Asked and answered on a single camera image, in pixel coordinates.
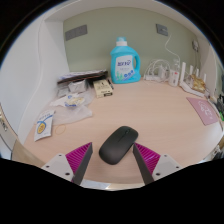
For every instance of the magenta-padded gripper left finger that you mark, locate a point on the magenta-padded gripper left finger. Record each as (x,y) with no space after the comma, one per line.
(56,165)

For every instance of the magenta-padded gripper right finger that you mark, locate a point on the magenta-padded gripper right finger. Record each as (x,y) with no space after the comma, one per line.
(166,164)

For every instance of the black computer mouse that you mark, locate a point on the black computer mouse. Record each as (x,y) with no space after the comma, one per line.
(117,145)

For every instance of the pink mouse pad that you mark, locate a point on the pink mouse pad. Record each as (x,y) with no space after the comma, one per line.
(203,110)

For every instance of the tan rubber band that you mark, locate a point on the tan rubber band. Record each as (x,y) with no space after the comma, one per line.
(55,130)

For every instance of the white blue yellow sachet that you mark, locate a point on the white blue yellow sachet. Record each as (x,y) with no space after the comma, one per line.
(43,126)

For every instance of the clear plastic bag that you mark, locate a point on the clear plastic bag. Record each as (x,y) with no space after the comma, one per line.
(71,113)

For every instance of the white router with antennas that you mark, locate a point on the white router with antennas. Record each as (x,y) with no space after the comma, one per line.
(186,87)

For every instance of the silver foil packets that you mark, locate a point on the silver foil packets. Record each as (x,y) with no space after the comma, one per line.
(76,86)

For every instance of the white power strip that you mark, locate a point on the white power strip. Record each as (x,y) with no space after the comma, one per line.
(152,77)

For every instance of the small pale yellow box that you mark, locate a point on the small pale yellow box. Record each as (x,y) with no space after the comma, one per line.
(102,88)

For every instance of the blue detergent bottle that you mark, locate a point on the blue detergent bottle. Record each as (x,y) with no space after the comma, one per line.
(124,66)

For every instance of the white wall charger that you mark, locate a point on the white wall charger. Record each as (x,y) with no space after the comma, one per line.
(195,45)

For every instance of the blank grey wall plate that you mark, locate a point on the blank grey wall plate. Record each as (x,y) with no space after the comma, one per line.
(76,32)

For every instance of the grey wall socket plate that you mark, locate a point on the grey wall socket plate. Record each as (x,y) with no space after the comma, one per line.
(162,29)

